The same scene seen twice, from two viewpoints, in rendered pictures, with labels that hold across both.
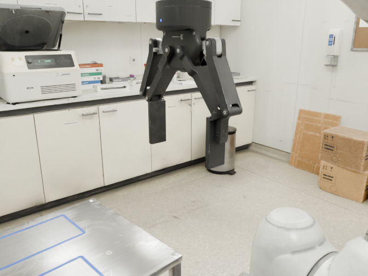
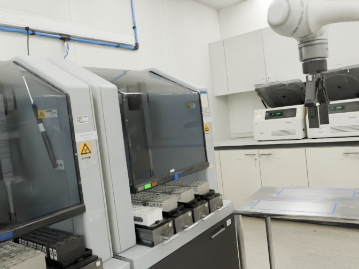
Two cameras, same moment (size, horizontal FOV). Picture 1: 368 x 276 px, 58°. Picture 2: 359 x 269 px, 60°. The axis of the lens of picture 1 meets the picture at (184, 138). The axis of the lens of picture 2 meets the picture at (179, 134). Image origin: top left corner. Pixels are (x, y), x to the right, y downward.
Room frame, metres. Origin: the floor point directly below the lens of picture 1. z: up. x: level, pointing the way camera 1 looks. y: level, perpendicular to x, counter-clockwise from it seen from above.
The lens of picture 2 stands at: (-0.21, -0.89, 1.27)
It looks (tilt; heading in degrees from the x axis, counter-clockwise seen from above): 3 degrees down; 77
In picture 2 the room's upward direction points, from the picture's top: 7 degrees counter-clockwise
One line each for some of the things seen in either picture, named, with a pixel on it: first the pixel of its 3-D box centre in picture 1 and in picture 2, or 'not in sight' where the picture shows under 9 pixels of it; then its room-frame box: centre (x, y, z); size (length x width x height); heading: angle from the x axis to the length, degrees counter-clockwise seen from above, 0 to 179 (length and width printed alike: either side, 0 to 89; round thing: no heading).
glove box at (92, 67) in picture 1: (89, 66); not in sight; (3.16, 0.89, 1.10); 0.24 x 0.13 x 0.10; 128
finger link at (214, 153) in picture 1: (215, 141); (313, 117); (0.42, -0.04, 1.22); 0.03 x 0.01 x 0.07; 129
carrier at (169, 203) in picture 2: not in sight; (168, 204); (0.04, 0.61, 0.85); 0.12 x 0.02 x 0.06; 40
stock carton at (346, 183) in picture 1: (347, 176); not in sight; (2.78, -1.50, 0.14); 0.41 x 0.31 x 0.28; 43
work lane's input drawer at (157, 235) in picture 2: not in sight; (115, 222); (-0.23, 0.70, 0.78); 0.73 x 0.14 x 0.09; 129
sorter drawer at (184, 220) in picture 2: not in sight; (137, 213); (-0.11, 0.79, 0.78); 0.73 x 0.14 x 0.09; 129
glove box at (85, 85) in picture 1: (86, 84); not in sight; (3.14, 0.93, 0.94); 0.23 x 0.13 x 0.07; 134
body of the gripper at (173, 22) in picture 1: (183, 36); (315, 74); (0.47, 0.00, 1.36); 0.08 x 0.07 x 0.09; 39
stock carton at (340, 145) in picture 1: (350, 147); not in sight; (2.78, -1.48, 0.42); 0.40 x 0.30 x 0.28; 36
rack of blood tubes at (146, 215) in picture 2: not in sight; (132, 215); (-0.14, 0.59, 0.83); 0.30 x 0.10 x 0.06; 129
